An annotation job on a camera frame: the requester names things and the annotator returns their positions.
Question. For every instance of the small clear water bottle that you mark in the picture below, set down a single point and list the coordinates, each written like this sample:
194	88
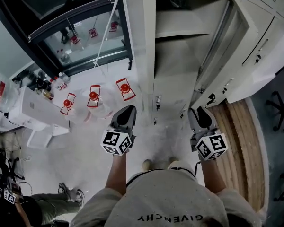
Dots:
62	81
67	78
55	84

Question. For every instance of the wooden slat platform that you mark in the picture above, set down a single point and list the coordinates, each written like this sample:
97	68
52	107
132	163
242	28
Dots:
241	150

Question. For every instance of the person's left forearm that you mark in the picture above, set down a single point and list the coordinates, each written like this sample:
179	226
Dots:
116	174

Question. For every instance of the small amber bottle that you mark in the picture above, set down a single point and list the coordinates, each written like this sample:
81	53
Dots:
48	95

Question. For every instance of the black flask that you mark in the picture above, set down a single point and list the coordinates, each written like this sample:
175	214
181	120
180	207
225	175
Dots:
42	83

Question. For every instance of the grey metal locker door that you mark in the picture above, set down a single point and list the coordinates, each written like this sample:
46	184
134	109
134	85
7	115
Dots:
175	96
227	37

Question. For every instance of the person's beige shoe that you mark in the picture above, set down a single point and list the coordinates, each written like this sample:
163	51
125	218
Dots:
174	162
147	165

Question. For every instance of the clear water jug red cap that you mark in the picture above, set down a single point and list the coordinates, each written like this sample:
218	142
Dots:
98	107
125	93
72	112

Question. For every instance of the white water dispenser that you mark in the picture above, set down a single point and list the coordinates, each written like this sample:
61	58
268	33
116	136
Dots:
38	112

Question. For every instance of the person's beige t-shirt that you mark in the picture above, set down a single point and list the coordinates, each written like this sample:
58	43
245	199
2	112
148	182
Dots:
168	202

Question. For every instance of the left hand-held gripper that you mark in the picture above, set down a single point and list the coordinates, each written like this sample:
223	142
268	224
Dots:
116	142

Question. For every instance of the white box appliance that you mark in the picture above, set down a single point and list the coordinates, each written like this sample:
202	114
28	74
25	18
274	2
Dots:
262	79

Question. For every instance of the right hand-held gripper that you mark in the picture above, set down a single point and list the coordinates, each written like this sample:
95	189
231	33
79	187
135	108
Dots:
211	146

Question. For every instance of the grey metal locker cabinet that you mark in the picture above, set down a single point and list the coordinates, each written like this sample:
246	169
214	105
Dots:
144	55

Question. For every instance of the black framed window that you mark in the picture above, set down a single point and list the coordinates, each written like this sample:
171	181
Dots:
49	32

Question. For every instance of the large clear dispenser water bottle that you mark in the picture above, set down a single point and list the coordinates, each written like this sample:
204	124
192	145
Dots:
2	91

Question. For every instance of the large frosted glass panel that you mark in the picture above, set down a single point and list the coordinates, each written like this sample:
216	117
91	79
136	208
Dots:
4	44

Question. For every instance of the person's right beige shoe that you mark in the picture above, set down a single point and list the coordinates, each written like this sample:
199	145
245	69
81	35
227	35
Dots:
174	162

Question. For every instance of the person's right forearm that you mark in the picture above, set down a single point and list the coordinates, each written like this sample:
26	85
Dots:
213	176

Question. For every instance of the person's left beige shoe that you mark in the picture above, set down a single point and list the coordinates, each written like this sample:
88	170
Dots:
147	165

